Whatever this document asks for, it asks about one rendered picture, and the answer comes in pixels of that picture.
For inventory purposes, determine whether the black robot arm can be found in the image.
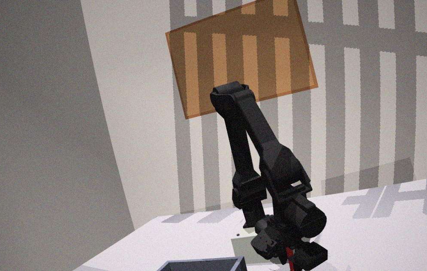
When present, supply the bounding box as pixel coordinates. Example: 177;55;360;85
210;81;327;260

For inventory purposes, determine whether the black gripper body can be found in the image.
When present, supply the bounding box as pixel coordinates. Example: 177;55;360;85
255;215;328;271

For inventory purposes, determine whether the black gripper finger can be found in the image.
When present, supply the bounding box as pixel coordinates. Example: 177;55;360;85
287;255;303;271
278;247;288;265

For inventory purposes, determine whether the dark red peg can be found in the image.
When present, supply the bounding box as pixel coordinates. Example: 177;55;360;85
286;247;294;271

